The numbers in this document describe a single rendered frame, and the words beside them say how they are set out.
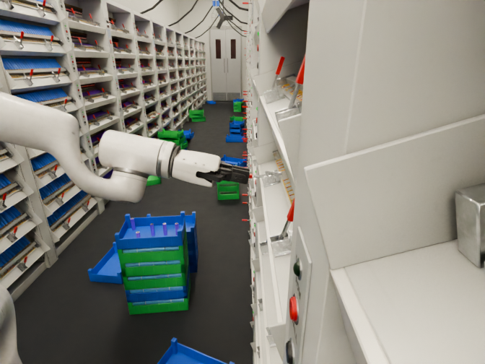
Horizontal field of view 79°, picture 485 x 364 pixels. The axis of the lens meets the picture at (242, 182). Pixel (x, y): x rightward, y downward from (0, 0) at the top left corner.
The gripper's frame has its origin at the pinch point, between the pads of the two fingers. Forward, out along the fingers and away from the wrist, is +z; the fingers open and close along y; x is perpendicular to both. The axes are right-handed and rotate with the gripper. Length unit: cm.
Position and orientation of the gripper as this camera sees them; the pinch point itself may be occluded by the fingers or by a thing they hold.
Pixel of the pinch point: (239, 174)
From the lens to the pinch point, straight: 69.6
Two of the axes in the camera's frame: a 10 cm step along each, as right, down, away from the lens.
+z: 9.8, 2.0, 0.7
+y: -0.1, 3.8, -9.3
